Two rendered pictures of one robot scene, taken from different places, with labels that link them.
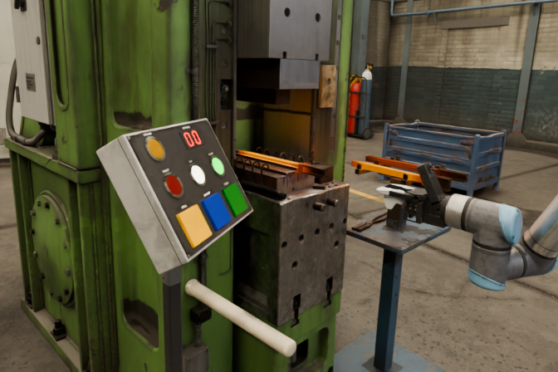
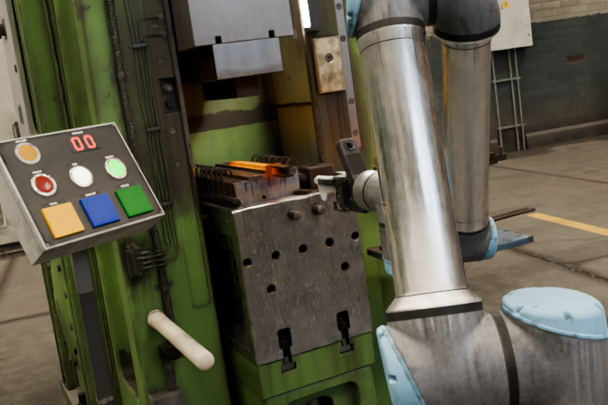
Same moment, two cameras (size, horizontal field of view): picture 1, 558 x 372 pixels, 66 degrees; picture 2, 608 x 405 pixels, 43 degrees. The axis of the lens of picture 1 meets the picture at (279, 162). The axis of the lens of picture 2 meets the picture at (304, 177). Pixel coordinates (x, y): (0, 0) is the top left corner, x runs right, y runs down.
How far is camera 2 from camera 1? 1.09 m
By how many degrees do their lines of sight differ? 22
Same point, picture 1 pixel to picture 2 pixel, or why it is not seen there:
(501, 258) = not seen: hidden behind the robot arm
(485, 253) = (383, 233)
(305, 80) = (259, 64)
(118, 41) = (75, 56)
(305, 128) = (310, 122)
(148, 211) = (15, 207)
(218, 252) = (189, 279)
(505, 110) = not seen: outside the picture
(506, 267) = not seen: hidden behind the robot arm
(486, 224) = (376, 198)
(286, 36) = (216, 19)
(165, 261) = (33, 251)
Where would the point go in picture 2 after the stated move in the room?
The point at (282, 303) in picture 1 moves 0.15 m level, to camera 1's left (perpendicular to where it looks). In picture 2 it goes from (260, 336) to (212, 336)
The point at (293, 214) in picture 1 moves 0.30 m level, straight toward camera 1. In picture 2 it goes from (255, 225) to (200, 254)
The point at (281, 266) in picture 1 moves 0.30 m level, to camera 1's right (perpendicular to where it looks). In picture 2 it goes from (247, 289) to (351, 286)
